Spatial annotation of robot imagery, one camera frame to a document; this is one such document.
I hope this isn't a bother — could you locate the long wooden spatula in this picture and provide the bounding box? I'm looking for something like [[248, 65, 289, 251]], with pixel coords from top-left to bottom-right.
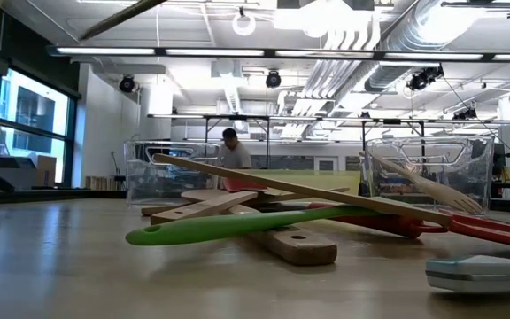
[[152, 152, 454, 227]]

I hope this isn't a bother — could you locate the grey spatula wooden handle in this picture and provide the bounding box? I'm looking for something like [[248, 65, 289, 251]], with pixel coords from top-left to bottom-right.
[[150, 190, 259, 226]]

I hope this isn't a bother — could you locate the green silicone spoon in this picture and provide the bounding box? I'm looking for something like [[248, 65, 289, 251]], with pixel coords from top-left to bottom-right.
[[124, 205, 383, 247]]

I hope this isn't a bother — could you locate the wooden spoon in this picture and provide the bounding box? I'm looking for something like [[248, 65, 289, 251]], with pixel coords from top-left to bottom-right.
[[180, 189, 339, 267]]

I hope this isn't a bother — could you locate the wooden slotted fork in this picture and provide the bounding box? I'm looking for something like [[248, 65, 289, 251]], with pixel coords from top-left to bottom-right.
[[359, 151, 485, 216]]

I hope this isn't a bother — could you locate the red silicone spoon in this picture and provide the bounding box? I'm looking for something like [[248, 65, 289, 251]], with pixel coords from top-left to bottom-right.
[[447, 212, 510, 253]]

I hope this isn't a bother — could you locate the person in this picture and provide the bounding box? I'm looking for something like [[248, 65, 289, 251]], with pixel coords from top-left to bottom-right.
[[216, 127, 253, 171]]

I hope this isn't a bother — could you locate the yellow plastic bin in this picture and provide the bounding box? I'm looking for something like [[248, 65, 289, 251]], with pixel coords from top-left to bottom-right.
[[217, 167, 363, 198]]

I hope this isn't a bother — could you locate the black ceiling spotlight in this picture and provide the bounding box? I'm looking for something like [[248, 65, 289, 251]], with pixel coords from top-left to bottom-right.
[[265, 69, 282, 89], [119, 74, 137, 94], [406, 65, 445, 92]]

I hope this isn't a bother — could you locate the black overhead light bar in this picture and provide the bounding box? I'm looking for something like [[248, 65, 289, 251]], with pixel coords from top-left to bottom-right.
[[46, 45, 510, 63]]

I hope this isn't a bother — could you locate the clear plastic bin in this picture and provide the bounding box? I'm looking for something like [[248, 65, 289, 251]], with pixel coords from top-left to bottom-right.
[[359, 136, 496, 214], [124, 140, 223, 206]]

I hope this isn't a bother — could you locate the cardboard box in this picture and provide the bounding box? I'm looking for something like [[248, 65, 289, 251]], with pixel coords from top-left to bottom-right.
[[36, 154, 58, 187]]

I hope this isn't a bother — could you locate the black monitor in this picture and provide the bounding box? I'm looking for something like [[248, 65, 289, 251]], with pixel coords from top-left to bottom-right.
[[492, 142, 507, 178]]

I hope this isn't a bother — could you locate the black workstation frame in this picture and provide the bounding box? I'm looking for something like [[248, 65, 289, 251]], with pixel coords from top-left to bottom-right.
[[147, 113, 272, 170], [360, 117, 427, 157]]

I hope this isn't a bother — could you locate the white ring light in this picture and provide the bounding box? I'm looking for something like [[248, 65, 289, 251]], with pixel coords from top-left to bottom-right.
[[231, 12, 258, 37]]

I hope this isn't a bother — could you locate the silver ventilation duct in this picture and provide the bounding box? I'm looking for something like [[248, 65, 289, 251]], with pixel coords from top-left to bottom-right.
[[363, 0, 489, 92]]

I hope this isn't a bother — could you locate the window with dark frame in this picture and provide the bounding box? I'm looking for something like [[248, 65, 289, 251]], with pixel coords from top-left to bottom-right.
[[0, 66, 79, 188]]

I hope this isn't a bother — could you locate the black overhead rail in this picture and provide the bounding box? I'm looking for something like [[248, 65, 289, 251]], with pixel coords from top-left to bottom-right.
[[440, 0, 510, 19]]

